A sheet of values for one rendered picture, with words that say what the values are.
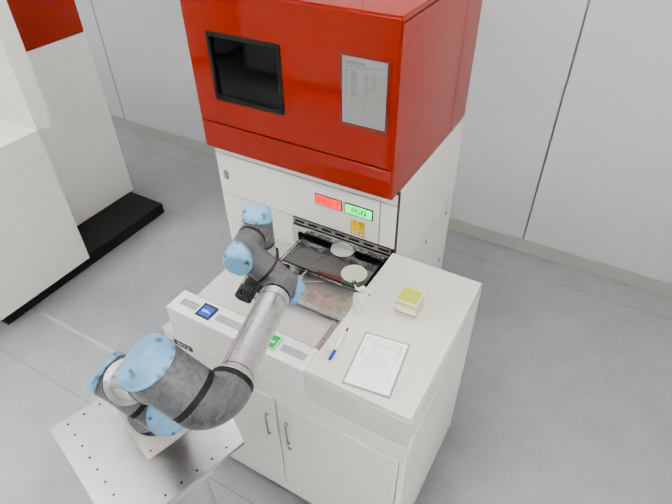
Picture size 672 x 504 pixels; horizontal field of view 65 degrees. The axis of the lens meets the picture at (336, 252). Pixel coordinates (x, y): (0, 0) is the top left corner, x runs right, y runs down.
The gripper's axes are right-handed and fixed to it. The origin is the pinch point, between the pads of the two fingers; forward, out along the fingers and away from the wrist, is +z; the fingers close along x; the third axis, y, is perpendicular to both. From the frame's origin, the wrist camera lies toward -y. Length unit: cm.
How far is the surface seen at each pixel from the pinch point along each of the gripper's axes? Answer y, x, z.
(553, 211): 207, -57, 75
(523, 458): 63, -84, 111
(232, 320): 2.2, 16.5, 15.0
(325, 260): 49, 8, 21
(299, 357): 0.1, -11.0, 15.1
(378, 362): 9.3, -33.3, 13.8
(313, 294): 31.9, 3.8, 22.6
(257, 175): 59, 45, -1
